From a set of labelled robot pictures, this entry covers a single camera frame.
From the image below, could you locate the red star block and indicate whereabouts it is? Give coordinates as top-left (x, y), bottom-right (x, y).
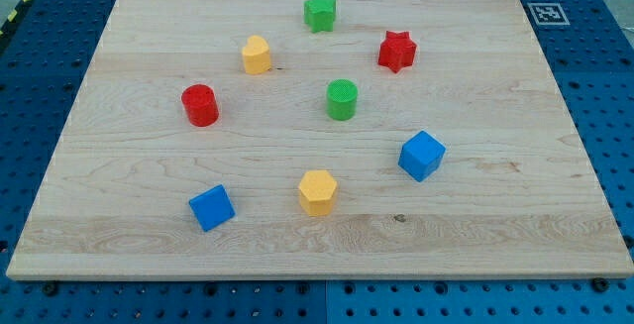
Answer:
top-left (377, 31), bottom-right (417, 73)

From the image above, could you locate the green star block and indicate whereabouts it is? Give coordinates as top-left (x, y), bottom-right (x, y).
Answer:
top-left (303, 0), bottom-right (337, 33)

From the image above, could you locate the yellow hexagon block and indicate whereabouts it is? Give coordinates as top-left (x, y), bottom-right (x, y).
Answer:
top-left (298, 169), bottom-right (338, 217)

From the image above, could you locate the green cylinder block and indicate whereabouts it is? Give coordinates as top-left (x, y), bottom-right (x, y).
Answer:
top-left (326, 79), bottom-right (359, 121)

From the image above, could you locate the wooden board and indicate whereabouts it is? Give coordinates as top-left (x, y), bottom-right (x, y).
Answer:
top-left (7, 0), bottom-right (633, 280)

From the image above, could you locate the blue cube block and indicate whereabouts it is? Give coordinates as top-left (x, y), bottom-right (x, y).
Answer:
top-left (398, 131), bottom-right (446, 182)

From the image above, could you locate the yellow heart block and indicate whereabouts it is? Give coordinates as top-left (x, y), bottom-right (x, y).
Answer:
top-left (242, 35), bottom-right (271, 74)

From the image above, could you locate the blue flat square block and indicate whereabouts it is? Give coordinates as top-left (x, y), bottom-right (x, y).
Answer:
top-left (188, 184), bottom-right (235, 232)

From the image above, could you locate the red cylinder block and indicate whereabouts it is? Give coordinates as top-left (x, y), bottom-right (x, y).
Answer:
top-left (181, 84), bottom-right (220, 127)

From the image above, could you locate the white fiducial marker tag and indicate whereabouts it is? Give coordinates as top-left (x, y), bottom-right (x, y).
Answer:
top-left (528, 3), bottom-right (570, 26)

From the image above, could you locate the black bolt left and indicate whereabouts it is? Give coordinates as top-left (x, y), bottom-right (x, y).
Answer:
top-left (42, 281), bottom-right (59, 297)

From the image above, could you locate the black bolt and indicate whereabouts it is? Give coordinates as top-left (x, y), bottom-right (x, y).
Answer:
top-left (42, 281), bottom-right (59, 297)
top-left (590, 277), bottom-right (610, 293)

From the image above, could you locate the black bolt right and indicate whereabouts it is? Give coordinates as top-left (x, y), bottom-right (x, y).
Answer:
top-left (590, 277), bottom-right (610, 293)

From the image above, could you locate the yellow black hazard tape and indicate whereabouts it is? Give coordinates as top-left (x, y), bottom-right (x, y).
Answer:
top-left (1, 0), bottom-right (35, 38)

